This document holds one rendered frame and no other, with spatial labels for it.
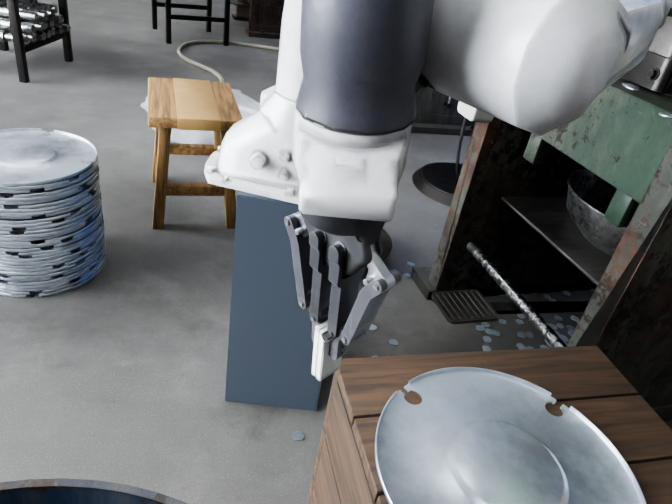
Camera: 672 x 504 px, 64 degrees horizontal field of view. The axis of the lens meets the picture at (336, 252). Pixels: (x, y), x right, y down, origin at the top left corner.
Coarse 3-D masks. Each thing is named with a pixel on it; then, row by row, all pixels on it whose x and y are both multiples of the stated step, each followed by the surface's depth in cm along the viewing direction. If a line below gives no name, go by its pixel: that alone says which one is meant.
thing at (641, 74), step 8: (664, 24) 89; (656, 32) 91; (664, 32) 89; (656, 40) 91; (664, 40) 89; (656, 48) 91; (664, 48) 89; (648, 56) 92; (656, 56) 91; (664, 56) 90; (640, 64) 94; (648, 64) 92; (656, 64) 91; (664, 64) 90; (632, 72) 96; (640, 72) 94; (648, 72) 91; (656, 72) 91; (664, 72) 90; (632, 80) 96; (640, 80) 94; (648, 80) 93; (656, 80) 91; (664, 80) 90; (648, 88) 93; (656, 88) 91; (664, 88) 91
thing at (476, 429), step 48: (432, 384) 67; (480, 384) 68; (528, 384) 69; (384, 432) 59; (432, 432) 60; (480, 432) 61; (528, 432) 62; (576, 432) 64; (384, 480) 54; (432, 480) 55; (480, 480) 55; (528, 480) 56; (576, 480) 58; (624, 480) 59
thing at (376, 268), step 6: (372, 246) 44; (372, 252) 44; (372, 258) 44; (378, 258) 44; (372, 264) 44; (378, 264) 44; (384, 264) 44; (372, 270) 44; (378, 270) 44; (384, 270) 44; (366, 276) 45; (372, 276) 44; (378, 276) 44; (384, 276) 44; (390, 276) 44; (366, 282) 44; (390, 282) 43
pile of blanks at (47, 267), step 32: (96, 160) 121; (0, 192) 105; (32, 192) 107; (64, 192) 112; (96, 192) 122; (0, 224) 109; (32, 224) 111; (64, 224) 116; (96, 224) 124; (0, 256) 113; (32, 256) 115; (64, 256) 120; (96, 256) 127; (0, 288) 118; (32, 288) 119; (64, 288) 123
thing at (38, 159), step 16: (16, 128) 126; (32, 128) 127; (0, 144) 119; (16, 144) 119; (32, 144) 120; (48, 144) 123; (64, 144) 124; (80, 144) 125; (0, 160) 112; (16, 160) 113; (32, 160) 114; (48, 160) 115; (64, 160) 117; (80, 160) 118; (0, 176) 107; (16, 176) 108; (32, 176) 109; (48, 176) 110; (64, 176) 110
